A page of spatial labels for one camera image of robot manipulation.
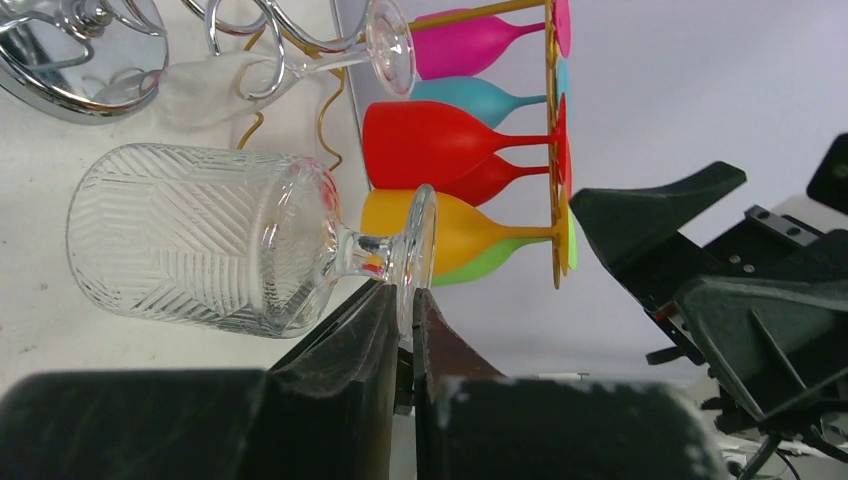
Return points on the patterned clear glass goblet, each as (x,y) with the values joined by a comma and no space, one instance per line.
(249,243)

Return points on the red plastic wine glass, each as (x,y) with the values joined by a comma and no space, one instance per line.
(410,143)

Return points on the yellow plastic wine glass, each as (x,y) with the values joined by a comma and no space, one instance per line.
(462,231)

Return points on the green plastic wine glass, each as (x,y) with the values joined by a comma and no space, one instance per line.
(492,258)

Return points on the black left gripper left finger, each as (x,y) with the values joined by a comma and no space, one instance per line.
(335,403)

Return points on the gold wire glass rack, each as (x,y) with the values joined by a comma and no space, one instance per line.
(442,127)

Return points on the clear stemmed wine glass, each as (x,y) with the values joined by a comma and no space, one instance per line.
(227,85)

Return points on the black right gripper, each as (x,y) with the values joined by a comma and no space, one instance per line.
(774,334)

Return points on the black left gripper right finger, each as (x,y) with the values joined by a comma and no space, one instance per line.
(442,362)

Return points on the pink plastic wine glass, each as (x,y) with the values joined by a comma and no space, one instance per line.
(467,41)

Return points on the blue plastic wine glass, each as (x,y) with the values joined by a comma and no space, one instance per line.
(480,98)

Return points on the chrome spiral glass rack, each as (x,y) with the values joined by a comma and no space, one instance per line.
(86,61)

